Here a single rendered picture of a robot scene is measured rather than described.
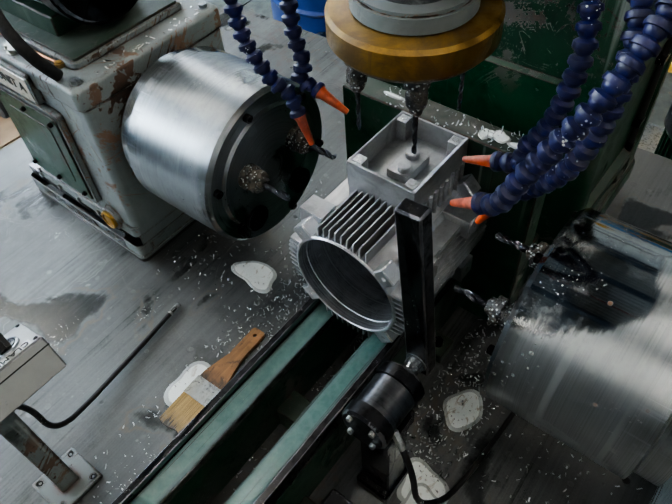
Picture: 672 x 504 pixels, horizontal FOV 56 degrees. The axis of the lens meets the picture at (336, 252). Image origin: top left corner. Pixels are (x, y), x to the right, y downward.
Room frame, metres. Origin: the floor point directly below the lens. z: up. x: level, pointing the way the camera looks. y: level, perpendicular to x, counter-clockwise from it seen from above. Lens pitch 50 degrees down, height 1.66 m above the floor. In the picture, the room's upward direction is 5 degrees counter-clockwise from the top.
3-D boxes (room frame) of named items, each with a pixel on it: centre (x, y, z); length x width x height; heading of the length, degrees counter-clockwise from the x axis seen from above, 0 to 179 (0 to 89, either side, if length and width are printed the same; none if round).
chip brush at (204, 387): (0.49, 0.20, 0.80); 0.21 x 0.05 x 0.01; 140
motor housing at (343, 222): (0.56, -0.07, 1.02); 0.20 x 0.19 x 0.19; 138
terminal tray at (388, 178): (0.59, -0.10, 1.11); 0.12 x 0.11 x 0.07; 138
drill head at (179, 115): (0.80, 0.19, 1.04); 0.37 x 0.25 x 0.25; 48
